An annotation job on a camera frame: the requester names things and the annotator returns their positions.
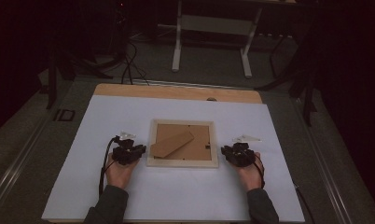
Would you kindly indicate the person's right hand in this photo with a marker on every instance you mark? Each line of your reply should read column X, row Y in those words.
column 252, row 177

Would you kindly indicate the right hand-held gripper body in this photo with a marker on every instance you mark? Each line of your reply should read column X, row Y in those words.
column 243, row 155

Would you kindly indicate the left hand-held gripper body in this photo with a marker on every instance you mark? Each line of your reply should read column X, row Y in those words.
column 123, row 154

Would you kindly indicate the black stand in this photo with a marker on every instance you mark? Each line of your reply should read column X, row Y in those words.
column 52, row 87
column 308, row 102

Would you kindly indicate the black floor socket box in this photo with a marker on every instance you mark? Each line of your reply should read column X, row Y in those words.
column 64, row 115

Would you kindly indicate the light wooden picture frame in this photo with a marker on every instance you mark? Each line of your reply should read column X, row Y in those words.
column 201, row 137

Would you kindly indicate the metal floor rail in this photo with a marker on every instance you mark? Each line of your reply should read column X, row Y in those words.
column 17, row 161
column 328, row 174

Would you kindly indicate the white metal desk frame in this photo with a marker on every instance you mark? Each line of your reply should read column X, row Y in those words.
column 177, row 46

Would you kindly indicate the person's left hand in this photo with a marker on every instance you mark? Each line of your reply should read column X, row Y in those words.
column 118, row 175

